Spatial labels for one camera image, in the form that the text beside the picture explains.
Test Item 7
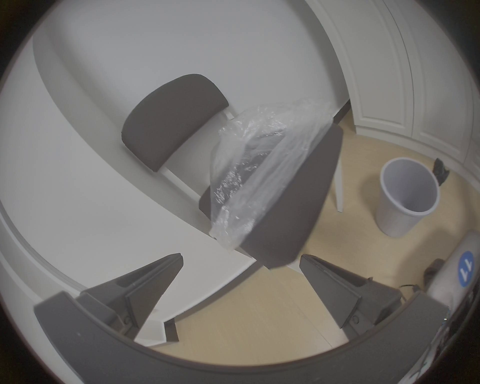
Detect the black plastic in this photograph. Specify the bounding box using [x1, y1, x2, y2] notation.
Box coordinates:
[432, 158, 450, 185]

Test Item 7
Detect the white trash bin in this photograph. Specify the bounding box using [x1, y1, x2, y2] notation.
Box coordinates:
[376, 157, 440, 238]

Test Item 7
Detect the dark grey padded white chair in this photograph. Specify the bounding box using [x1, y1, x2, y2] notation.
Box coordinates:
[121, 74, 345, 271]

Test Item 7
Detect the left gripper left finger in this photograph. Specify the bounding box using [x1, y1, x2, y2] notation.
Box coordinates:
[77, 253, 184, 341]

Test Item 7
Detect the white wardrobe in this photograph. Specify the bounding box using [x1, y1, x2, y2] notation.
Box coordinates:
[305, 0, 480, 177]

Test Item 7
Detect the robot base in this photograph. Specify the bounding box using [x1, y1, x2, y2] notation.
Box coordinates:
[423, 229, 480, 301]

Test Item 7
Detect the clear plastic bag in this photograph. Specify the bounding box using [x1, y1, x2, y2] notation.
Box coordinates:
[209, 99, 332, 250]

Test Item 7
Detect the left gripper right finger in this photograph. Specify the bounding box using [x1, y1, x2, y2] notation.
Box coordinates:
[299, 254, 403, 335]

